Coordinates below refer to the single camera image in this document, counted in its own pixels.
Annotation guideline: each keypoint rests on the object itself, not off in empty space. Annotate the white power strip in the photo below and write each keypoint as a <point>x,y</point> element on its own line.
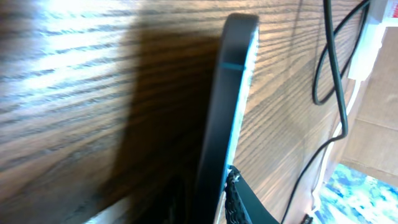
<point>381,14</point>

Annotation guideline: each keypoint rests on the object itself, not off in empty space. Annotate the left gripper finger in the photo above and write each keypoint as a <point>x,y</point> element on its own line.
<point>242,205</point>

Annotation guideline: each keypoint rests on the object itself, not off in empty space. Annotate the blue Samsung Galaxy smartphone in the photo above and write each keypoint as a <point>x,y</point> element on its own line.
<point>234,69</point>

